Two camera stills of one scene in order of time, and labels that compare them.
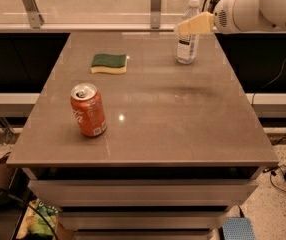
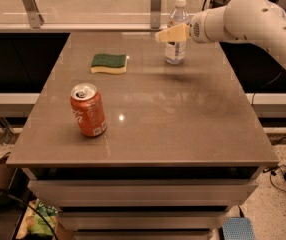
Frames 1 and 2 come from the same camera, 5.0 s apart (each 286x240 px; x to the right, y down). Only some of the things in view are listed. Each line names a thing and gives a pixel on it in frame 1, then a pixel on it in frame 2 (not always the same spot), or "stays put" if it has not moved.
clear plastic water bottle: x=187 y=47 -> x=176 y=52
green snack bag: x=38 y=224 stays put
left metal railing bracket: x=36 y=19 stays put
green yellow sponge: x=109 y=63 stays put
